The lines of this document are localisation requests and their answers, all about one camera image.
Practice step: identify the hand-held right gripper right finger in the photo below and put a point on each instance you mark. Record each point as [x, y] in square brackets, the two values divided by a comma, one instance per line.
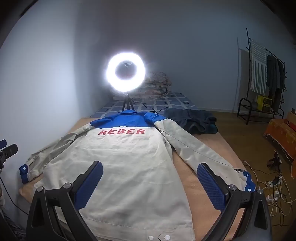
[210, 185]

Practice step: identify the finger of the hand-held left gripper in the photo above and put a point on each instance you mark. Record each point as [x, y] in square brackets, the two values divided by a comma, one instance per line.
[2, 143]
[10, 150]

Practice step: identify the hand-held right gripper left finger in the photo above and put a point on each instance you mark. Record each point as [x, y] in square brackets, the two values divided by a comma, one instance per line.
[90, 185]

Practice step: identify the white and blue jacket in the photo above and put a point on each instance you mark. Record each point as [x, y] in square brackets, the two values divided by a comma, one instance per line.
[127, 162]

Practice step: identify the black clothes rack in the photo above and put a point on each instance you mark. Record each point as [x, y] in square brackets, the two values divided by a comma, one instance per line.
[245, 111]

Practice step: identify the dark hanging clothes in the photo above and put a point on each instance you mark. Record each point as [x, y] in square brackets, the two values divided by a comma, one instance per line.
[274, 76]

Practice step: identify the white power strip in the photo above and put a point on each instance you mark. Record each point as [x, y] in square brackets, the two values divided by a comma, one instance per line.
[271, 198]
[270, 184]

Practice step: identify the dark blue garment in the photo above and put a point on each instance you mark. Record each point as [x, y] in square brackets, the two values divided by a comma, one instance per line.
[192, 120]

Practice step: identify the black tool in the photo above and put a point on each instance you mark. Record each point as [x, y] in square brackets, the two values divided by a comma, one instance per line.
[274, 160]

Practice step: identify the dark cloth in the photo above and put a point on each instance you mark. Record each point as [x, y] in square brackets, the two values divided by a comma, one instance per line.
[9, 227]

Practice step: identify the orange patterned cloth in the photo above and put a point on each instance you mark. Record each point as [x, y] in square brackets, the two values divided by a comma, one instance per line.
[279, 134]

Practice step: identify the black tripod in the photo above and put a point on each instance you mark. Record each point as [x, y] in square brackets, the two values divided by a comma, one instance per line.
[126, 104]

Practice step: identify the blue checked bedsheet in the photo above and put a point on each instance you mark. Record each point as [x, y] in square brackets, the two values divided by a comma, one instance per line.
[175, 102]

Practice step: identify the yellow box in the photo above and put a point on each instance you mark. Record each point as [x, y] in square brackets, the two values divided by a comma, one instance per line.
[264, 103]

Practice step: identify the folded floral quilt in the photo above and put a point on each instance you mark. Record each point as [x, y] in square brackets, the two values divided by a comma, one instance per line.
[157, 85]

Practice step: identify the striped towel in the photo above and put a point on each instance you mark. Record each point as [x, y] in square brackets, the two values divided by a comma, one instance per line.
[257, 69]

